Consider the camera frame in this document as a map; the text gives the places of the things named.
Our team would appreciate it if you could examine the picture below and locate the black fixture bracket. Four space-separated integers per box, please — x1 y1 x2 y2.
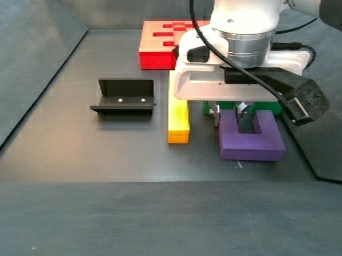
89 78 155 115

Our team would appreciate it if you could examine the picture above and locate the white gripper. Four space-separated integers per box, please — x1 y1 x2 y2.
173 25 310 128

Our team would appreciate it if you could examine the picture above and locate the red puzzle board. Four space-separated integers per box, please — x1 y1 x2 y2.
137 19 211 71

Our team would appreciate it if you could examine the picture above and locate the black cable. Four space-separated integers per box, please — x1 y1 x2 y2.
187 0 318 101

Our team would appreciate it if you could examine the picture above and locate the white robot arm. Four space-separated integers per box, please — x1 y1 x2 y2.
171 0 342 125

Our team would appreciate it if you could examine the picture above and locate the purple U-shaped block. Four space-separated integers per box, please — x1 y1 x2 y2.
219 110 286 161

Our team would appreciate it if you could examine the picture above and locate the green stepped block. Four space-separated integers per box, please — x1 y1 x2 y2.
203 101 282 116

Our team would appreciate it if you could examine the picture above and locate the yellow long bar block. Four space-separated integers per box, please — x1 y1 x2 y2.
167 71 189 144

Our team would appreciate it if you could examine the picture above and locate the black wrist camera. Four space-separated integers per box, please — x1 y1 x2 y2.
224 67 330 126

